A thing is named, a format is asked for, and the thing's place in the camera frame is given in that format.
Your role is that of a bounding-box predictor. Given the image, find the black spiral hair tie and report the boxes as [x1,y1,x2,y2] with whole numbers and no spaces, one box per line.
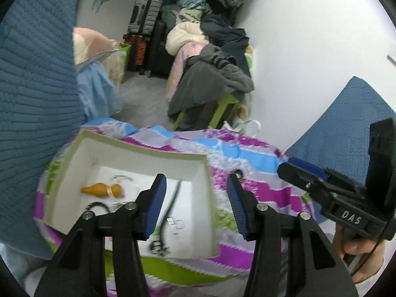
[84,201,112,215]

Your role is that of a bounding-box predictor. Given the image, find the orange gourd pendant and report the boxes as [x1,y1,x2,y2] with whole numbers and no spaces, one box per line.
[80,183,123,198]

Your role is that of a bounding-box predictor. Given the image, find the person's right hand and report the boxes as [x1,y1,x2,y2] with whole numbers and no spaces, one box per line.
[332,224,386,284]

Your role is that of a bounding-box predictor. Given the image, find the colourful striped floral cloth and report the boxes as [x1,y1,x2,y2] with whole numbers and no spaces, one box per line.
[33,117,316,297]

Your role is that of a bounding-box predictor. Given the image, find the white cardboard box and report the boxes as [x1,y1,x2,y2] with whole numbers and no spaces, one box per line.
[44,130,219,259]

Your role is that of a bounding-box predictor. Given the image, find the green plastic stool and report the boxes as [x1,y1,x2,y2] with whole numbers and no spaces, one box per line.
[170,94,240,131]

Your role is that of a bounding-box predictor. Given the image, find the grey blanket pile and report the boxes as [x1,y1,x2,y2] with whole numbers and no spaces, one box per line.
[168,44,254,116]

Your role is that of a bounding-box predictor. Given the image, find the blue quilted bedspread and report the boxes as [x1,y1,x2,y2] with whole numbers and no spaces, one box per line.
[0,0,396,260]

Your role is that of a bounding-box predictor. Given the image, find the light blue cloth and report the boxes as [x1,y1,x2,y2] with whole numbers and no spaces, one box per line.
[77,61,123,121]

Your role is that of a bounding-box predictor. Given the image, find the green patterned bag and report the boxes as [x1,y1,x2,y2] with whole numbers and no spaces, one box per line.
[120,44,131,84]

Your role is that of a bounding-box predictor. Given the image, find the pink beige pillow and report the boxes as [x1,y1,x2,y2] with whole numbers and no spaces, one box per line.
[73,27,119,67]

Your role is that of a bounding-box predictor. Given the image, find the silver bangle ring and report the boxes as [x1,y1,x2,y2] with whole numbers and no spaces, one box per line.
[106,174,141,198]

